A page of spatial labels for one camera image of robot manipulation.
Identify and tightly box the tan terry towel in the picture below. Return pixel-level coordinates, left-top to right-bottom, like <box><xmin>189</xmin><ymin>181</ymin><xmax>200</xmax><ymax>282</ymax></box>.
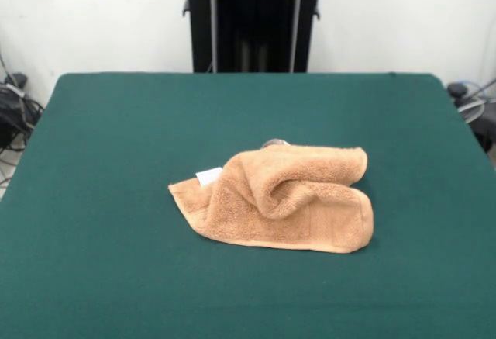
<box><xmin>167</xmin><ymin>140</ymin><xmax>375</xmax><ymax>255</ymax></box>

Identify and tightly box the dark green table cloth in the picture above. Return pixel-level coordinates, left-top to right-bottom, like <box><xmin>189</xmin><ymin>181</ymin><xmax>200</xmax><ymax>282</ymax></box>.
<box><xmin>0</xmin><ymin>72</ymin><xmax>496</xmax><ymax>339</ymax></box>

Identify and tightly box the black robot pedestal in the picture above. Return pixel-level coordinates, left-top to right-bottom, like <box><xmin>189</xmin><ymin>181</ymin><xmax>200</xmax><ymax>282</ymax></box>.
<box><xmin>181</xmin><ymin>0</ymin><xmax>338</xmax><ymax>74</ymax></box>

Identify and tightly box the black equipment with hoses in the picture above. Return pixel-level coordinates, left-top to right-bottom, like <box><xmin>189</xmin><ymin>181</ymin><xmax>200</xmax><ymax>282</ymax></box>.
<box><xmin>446</xmin><ymin>80</ymin><xmax>496</xmax><ymax>154</ymax></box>

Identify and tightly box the black cable bundle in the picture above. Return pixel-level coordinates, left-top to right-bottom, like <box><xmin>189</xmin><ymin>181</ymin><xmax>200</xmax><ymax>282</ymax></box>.
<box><xmin>0</xmin><ymin>73</ymin><xmax>46</xmax><ymax>154</ymax></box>

